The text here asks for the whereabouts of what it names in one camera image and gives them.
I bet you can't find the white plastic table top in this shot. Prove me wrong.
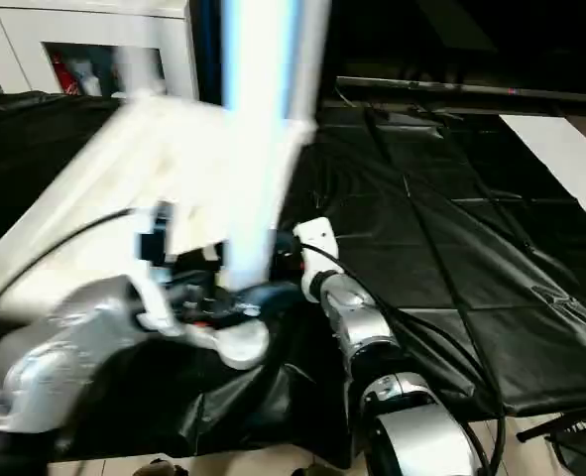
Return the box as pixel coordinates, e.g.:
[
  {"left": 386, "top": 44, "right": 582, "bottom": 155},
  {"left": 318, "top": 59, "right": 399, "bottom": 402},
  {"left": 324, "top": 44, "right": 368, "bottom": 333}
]
[{"left": 0, "top": 94, "right": 321, "bottom": 370}]

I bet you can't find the black mat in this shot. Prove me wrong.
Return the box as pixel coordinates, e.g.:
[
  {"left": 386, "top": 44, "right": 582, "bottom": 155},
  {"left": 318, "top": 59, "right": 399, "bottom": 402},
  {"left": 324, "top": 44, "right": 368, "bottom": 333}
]
[{"left": 0, "top": 89, "right": 586, "bottom": 467}]

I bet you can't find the black left robot foot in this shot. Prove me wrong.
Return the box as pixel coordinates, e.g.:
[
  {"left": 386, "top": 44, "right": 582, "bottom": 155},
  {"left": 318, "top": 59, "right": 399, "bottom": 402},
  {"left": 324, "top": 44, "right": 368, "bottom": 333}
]
[{"left": 134, "top": 458, "right": 186, "bottom": 476}]

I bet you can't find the black robot foot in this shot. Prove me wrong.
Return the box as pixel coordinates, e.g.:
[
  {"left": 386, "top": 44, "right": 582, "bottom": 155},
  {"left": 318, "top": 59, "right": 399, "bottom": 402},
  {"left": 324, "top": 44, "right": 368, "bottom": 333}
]
[
  {"left": 291, "top": 462, "right": 339, "bottom": 476},
  {"left": 134, "top": 458, "right": 186, "bottom": 476}
]

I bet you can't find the black right robot foot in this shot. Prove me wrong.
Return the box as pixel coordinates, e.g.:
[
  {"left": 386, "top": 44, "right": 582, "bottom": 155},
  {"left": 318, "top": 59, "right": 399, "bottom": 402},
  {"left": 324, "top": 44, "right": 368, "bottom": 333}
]
[{"left": 291, "top": 462, "right": 339, "bottom": 476}]

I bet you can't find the white board corner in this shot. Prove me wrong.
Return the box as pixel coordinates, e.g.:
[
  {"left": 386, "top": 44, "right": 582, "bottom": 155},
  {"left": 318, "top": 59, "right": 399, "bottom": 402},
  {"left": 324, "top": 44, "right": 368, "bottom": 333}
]
[{"left": 501, "top": 114, "right": 586, "bottom": 241}]

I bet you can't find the white cabinet with glass doors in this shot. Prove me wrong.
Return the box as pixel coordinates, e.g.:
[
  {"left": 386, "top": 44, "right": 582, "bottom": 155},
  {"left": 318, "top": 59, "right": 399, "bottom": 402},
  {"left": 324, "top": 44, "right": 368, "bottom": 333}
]
[{"left": 0, "top": 0, "right": 200, "bottom": 100}]

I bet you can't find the black tripod stand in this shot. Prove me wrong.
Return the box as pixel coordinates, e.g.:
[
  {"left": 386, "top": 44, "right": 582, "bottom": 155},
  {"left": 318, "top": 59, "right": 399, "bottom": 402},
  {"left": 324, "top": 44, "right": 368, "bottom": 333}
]
[{"left": 519, "top": 407, "right": 586, "bottom": 469}]

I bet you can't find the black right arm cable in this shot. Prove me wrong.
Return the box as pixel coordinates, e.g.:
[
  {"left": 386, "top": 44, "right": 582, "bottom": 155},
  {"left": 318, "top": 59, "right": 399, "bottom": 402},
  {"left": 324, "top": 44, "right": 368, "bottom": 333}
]
[{"left": 307, "top": 243, "right": 508, "bottom": 476}]

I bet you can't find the grey metal rail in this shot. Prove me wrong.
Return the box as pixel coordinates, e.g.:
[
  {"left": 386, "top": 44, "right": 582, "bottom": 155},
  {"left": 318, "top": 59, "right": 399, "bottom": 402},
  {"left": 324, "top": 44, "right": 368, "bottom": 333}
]
[{"left": 337, "top": 77, "right": 586, "bottom": 106}]

